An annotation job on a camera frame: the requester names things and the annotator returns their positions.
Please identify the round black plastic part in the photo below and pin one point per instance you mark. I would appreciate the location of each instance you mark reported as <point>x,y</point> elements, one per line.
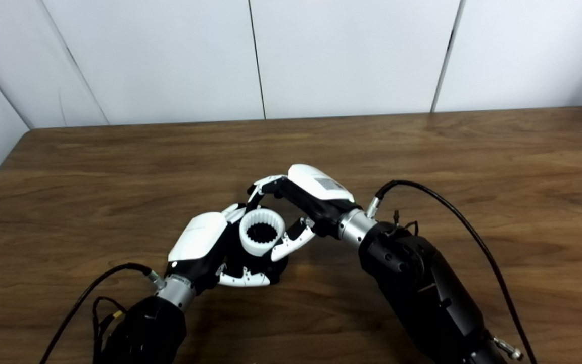
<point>253,263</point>

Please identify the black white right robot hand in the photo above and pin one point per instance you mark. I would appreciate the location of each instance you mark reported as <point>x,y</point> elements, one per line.
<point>321,194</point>

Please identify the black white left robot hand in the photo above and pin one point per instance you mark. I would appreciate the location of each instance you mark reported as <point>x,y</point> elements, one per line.
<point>200,237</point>

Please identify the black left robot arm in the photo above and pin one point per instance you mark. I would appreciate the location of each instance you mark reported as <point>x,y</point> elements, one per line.
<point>149,333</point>

